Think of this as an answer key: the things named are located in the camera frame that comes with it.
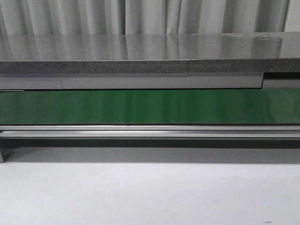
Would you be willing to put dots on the green conveyor belt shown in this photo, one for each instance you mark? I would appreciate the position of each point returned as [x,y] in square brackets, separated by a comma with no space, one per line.
[226,106]

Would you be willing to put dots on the grey stone-edged shelf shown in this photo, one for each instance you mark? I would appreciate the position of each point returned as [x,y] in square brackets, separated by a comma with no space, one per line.
[169,61]

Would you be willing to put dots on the grey pleated curtain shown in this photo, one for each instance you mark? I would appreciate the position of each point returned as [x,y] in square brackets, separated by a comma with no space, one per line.
[37,17]

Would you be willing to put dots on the aluminium conveyor frame rail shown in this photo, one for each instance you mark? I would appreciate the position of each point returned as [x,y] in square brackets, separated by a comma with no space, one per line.
[207,144]

